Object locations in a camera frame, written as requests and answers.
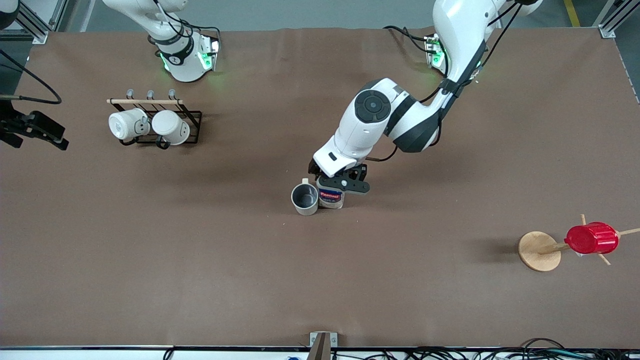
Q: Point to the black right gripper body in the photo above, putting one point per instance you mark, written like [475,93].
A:
[14,123]

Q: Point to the white mug grey inside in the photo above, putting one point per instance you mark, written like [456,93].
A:
[305,196]

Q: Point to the aluminium frame profile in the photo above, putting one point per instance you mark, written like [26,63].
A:
[607,31]
[37,30]

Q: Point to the plain white mug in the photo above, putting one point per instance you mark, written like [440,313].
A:
[170,126]

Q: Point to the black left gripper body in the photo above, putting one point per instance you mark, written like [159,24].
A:
[315,168]

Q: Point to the blue white milk carton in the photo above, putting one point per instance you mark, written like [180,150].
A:
[331,201]

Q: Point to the red plastic cup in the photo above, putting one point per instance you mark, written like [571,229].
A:
[592,239]

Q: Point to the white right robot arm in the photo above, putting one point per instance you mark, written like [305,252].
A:
[182,65]

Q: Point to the wooden mug tree stand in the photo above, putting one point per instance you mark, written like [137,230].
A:
[537,252]

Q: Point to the white mug with face print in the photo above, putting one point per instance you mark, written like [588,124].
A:
[125,124]

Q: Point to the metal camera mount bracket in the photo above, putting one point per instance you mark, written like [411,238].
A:
[322,347]

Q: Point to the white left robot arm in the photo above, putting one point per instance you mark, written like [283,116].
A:
[370,125]

